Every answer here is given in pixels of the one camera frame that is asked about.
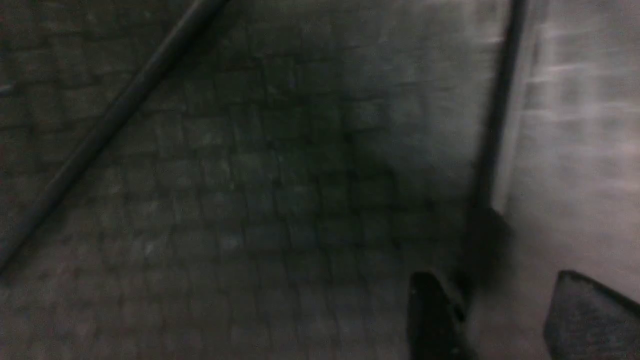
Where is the black plastic serving tray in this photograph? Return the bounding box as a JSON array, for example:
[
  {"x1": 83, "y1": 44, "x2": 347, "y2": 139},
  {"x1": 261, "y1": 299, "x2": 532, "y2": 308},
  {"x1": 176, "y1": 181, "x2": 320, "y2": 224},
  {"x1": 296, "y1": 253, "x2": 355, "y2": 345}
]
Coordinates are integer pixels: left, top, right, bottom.
[{"x1": 0, "y1": 0, "x2": 640, "y2": 360}]

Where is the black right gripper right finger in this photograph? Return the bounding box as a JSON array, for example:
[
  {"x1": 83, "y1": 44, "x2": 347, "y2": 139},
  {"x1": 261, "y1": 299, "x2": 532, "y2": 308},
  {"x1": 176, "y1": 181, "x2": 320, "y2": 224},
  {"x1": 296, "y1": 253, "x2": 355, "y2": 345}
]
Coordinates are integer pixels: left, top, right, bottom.
[{"x1": 543, "y1": 269, "x2": 640, "y2": 360}]

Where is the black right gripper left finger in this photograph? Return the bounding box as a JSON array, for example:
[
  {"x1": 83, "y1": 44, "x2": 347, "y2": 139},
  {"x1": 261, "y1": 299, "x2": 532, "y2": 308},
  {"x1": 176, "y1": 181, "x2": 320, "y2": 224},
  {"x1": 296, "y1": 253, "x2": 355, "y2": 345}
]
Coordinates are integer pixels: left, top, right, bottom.
[{"x1": 407, "y1": 271, "x2": 475, "y2": 360}]

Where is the black chopstick gold band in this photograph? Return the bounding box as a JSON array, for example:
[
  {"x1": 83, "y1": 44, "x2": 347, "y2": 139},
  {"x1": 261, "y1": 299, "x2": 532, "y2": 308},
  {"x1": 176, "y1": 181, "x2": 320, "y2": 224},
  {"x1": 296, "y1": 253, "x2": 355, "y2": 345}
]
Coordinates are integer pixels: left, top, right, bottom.
[{"x1": 0, "y1": 0, "x2": 227, "y2": 271}]

